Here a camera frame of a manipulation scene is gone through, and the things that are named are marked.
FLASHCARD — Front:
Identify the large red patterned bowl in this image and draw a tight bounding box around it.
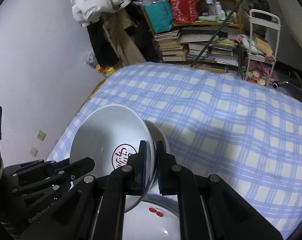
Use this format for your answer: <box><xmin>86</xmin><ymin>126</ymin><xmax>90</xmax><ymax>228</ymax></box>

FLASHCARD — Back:
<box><xmin>69</xmin><ymin>103</ymin><xmax>157</xmax><ymax>213</ymax></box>

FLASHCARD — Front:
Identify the white cherry plate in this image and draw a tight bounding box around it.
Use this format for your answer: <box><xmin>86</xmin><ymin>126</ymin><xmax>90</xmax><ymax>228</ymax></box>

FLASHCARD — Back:
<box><xmin>122</xmin><ymin>193</ymin><xmax>180</xmax><ymax>239</ymax></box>

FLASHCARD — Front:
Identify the white bowl cartoon label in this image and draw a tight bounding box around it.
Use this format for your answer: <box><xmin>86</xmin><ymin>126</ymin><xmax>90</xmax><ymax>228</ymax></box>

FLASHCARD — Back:
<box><xmin>144</xmin><ymin>120</ymin><xmax>171</xmax><ymax>194</ymax></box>

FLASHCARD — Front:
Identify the blue plaid blanket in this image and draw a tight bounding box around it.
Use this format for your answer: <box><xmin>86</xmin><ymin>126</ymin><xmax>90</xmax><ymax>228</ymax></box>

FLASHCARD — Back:
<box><xmin>48</xmin><ymin>62</ymin><xmax>302</xmax><ymax>239</ymax></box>

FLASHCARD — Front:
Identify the green pole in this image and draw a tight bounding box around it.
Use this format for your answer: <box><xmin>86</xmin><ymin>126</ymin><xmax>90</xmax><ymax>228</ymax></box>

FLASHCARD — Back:
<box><xmin>190</xmin><ymin>0</ymin><xmax>243</xmax><ymax>67</ymax></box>

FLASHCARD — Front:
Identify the teal bag on shelf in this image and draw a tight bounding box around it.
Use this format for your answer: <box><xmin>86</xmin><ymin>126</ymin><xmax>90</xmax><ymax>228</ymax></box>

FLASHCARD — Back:
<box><xmin>143</xmin><ymin>0</ymin><xmax>174</xmax><ymax>34</ymax></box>

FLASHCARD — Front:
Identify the cream duvet with black piping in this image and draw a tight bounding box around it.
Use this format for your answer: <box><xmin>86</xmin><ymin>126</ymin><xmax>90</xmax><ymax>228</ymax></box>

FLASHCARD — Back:
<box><xmin>266</xmin><ymin>0</ymin><xmax>302</xmax><ymax>63</ymax></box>

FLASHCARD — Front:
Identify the white metal trolley cart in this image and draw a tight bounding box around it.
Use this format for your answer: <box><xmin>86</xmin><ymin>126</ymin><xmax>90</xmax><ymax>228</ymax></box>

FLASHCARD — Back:
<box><xmin>239</xmin><ymin>9</ymin><xmax>281</xmax><ymax>89</ymax></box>

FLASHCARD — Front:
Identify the red bag on shelf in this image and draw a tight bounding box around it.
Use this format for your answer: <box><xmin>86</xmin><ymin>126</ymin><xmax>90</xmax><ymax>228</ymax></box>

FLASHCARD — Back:
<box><xmin>167</xmin><ymin>0</ymin><xmax>200</xmax><ymax>24</ymax></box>

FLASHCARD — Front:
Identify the wooden bookshelf with books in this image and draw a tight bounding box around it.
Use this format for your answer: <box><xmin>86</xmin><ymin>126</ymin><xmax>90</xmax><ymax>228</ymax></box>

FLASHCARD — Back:
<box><xmin>133</xmin><ymin>0</ymin><xmax>244</xmax><ymax>69</ymax></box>

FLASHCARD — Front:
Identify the white wall socket lower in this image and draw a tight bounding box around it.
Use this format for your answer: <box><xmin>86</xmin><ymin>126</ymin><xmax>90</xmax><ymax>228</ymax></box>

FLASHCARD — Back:
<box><xmin>29</xmin><ymin>147</ymin><xmax>38</xmax><ymax>157</ymax></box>

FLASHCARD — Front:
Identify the white wall socket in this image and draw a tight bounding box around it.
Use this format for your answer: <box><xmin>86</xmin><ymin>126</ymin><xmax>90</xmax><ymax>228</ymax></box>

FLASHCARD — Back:
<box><xmin>36</xmin><ymin>130</ymin><xmax>46</xmax><ymax>141</ymax></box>
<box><xmin>29</xmin><ymin>147</ymin><xmax>38</xmax><ymax>157</ymax></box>

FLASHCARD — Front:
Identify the white wall socket upper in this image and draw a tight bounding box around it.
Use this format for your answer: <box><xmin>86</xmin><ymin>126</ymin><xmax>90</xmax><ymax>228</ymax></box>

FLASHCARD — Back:
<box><xmin>36</xmin><ymin>130</ymin><xmax>46</xmax><ymax>141</ymax></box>

